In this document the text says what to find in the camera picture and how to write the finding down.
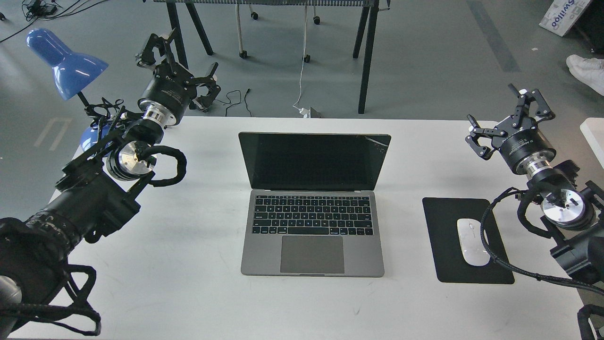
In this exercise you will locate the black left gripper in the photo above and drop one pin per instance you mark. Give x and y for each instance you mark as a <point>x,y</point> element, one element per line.
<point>172,90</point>

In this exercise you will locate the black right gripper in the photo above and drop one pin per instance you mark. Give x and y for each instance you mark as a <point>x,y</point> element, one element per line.
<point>521,144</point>

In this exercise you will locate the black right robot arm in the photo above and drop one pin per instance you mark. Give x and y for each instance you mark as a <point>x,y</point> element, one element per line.
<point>552,206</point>

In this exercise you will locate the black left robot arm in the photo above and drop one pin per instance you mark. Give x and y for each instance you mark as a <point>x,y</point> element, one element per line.
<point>98,191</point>

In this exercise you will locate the white side table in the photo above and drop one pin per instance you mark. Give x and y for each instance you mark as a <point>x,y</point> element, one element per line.
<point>593,131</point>

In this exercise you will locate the white shoe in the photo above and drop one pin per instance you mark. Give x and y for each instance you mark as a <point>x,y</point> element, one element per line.
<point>588,71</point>

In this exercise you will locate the blue desk lamp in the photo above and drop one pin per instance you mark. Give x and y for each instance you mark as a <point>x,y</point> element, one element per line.
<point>73,71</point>

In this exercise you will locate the black mouse pad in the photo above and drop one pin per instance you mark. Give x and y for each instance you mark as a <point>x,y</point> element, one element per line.
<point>442,215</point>

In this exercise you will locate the white cardboard box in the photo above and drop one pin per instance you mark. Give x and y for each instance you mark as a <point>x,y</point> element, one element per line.
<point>562,15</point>

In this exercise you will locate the white computer mouse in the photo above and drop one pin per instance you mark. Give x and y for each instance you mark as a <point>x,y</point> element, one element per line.
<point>472,249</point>

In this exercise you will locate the grey open laptop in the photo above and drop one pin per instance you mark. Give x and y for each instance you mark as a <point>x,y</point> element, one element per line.
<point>312,205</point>

